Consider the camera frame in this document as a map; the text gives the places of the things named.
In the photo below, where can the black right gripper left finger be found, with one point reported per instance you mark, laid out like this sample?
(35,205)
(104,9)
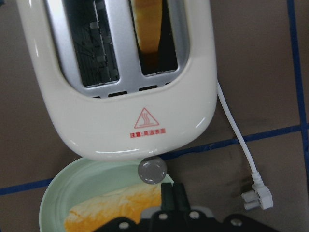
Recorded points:
(161,218)

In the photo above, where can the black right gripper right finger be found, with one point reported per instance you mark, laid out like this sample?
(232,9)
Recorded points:
(194,218)

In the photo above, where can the white two-slot toaster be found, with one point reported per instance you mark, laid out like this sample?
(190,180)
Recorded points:
(138,116)

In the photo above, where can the grey toaster lever knob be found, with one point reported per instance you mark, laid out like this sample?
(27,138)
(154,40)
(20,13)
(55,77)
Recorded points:
(152,170)

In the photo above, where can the toast slice in toaster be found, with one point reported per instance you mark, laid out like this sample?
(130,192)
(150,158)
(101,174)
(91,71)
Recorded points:
(147,16)

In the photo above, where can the triangular yellow bread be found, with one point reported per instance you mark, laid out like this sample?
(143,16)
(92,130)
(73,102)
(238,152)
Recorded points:
(128,202)

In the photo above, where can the light green plate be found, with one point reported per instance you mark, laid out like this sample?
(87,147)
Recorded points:
(80,181)

